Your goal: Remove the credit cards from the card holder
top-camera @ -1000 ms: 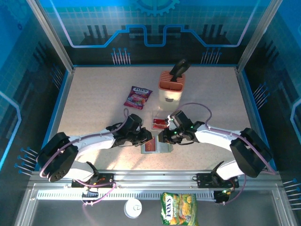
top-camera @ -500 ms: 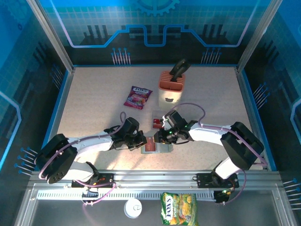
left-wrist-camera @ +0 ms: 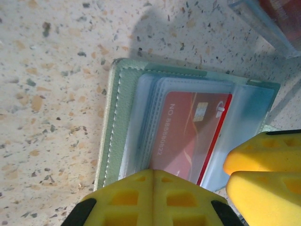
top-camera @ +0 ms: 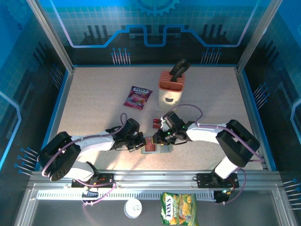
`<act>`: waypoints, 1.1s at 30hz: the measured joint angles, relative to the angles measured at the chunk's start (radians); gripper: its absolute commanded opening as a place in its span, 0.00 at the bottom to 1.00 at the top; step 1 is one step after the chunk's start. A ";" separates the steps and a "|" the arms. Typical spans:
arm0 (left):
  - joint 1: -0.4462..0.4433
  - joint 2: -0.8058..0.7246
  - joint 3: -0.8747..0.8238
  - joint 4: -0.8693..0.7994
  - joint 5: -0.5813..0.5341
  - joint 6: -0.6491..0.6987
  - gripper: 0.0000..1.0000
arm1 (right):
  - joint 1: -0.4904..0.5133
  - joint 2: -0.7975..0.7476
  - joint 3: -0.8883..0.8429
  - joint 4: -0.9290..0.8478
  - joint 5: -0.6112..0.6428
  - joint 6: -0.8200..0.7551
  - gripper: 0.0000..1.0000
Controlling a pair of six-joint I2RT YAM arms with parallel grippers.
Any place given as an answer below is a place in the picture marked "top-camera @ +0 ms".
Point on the pale green card holder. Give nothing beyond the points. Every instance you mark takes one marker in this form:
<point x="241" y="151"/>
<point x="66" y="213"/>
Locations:
<point x="164" y="148"/>

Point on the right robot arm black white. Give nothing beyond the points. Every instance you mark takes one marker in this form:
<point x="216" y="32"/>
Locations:
<point x="235" y="141"/>

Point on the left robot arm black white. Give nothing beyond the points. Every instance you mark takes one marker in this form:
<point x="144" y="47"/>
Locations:
<point x="94" y="142"/>

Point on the purple Fox's candy bag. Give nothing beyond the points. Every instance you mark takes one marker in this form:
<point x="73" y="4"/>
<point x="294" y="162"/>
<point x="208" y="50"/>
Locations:
<point x="137" y="97"/>

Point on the cream orange knife block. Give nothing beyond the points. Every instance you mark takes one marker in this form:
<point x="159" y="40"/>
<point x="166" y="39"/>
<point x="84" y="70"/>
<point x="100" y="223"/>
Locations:
<point x="168" y="94"/>

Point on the white round lid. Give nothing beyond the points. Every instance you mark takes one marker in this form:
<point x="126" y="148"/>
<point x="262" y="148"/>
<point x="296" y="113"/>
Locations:
<point x="133" y="208"/>

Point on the green Fox's candy bag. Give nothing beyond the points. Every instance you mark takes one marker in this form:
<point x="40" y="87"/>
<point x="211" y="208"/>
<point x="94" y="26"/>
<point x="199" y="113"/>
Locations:
<point x="178" y="209"/>

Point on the grey metal front shelf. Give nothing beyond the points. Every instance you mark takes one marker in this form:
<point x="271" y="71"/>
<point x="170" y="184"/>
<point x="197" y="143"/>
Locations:
<point x="58" y="214"/>

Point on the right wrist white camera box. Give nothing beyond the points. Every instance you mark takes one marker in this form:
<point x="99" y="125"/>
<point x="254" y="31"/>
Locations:
<point x="164" y="126"/>

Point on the aluminium front frame rail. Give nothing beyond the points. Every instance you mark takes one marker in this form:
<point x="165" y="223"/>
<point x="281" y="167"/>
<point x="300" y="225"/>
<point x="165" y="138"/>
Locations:
<point x="152" y="179"/>

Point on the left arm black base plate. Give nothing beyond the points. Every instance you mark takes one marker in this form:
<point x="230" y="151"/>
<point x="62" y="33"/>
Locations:
<point x="107" y="180"/>

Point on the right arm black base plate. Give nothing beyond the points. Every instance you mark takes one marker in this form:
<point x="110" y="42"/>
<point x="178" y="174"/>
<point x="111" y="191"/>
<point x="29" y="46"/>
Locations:
<point x="204" y="180"/>

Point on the aluminium frame post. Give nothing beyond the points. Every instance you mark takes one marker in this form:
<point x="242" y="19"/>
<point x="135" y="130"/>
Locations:
<point x="51" y="33"/>
<point x="258" y="33"/>

